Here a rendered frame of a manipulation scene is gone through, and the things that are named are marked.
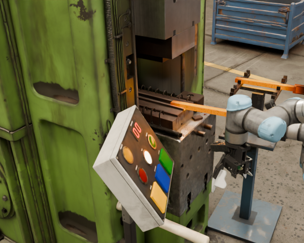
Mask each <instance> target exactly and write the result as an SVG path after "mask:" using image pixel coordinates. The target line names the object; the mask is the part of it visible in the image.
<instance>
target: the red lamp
mask: <svg viewBox="0 0 304 243"><path fill-rule="evenodd" d="M139 175H140V177H141V179H142V181H143V182H147V176H146V173H145V172H144V170H143V169H140V170H139Z"/></svg>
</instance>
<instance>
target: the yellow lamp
mask: <svg viewBox="0 0 304 243"><path fill-rule="evenodd" d="M124 155H125V157H126V159H127V160H128V161H129V162H132V160H133V158H132V154H131V152H130V151H129V150H128V149H127V148H125V149H124Z"/></svg>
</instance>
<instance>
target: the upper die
mask: <svg viewBox="0 0 304 243"><path fill-rule="evenodd" d="M135 41H136V53H140V54H147V55H152V56H157V57H162V58H168V59H173V58H175V57H177V56H179V55H180V54H182V53H184V52H185V51H187V50H189V49H191V48H192V47H194V46H195V25H194V26H192V27H190V28H188V29H186V30H184V31H182V32H180V33H178V34H176V35H173V36H172V37H170V38H168V39H166V40H162V39H156V38H150V37H144V36H138V35H135Z"/></svg>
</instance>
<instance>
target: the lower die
mask: <svg viewBox="0 0 304 243"><path fill-rule="evenodd" d="M138 93H141V94H145V95H150V96H154V97H158V98H161V99H165V100H169V101H173V100H175V101H181V102H187V103H192V104H193V102H192V101H186V100H184V99H178V98H175V97H170V96H167V95H162V94H158V93H154V92H150V91H146V90H142V89H138ZM138 103H139V106H140V107H139V111H140V112H141V114H142V109H143V107H144V106H147V107H148V110H146V107H145V108H144V118H145V120H146V121H147V122H148V123H151V109H152V108H155V109H156V112H154V109H153V110H152V122H153V124H155V125H158V126H159V112H160V111H161V110H163V111H164V115H163V112H161V114H160V122H161V126H162V127H165V128H168V129H172V130H175V131H176V130H178V129H179V128H180V127H181V126H182V125H184V124H185V123H186V122H187V121H188V120H189V119H190V118H191V117H192V116H193V111H192V110H187V109H186V110H184V108H182V107H178V106H174V105H170V104H167V103H163V102H159V101H155V100H151V99H147V98H144V97H140V96H139V97H138ZM181 123H182V125H181Z"/></svg>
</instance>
